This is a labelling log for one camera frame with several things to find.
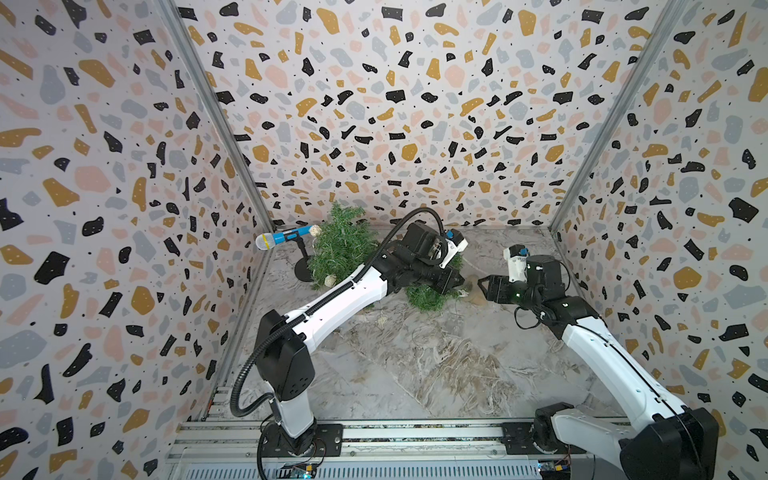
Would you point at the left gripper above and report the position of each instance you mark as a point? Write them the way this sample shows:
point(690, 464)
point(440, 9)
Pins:
point(449, 282)

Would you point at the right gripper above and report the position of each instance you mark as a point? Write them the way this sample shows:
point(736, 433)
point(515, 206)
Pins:
point(495, 281)

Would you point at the green christmas tree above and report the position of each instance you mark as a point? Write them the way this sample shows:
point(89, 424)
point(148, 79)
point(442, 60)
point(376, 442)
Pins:
point(346, 241)
point(424, 299)

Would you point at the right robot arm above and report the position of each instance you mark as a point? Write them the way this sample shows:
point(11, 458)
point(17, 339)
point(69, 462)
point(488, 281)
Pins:
point(663, 439)

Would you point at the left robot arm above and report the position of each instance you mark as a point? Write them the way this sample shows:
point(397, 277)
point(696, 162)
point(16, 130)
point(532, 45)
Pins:
point(286, 342)

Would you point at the blue toy microphone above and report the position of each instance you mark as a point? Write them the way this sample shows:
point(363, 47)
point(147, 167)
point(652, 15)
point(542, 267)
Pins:
point(268, 241)

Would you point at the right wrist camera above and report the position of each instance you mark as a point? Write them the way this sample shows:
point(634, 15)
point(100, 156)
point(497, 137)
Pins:
point(516, 259)

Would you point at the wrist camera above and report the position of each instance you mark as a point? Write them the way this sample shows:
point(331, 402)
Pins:
point(455, 244)
point(516, 259)

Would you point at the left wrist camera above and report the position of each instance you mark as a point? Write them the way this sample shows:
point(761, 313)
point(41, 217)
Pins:
point(455, 244)

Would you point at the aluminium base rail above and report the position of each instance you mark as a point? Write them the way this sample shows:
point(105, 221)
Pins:
point(501, 448)

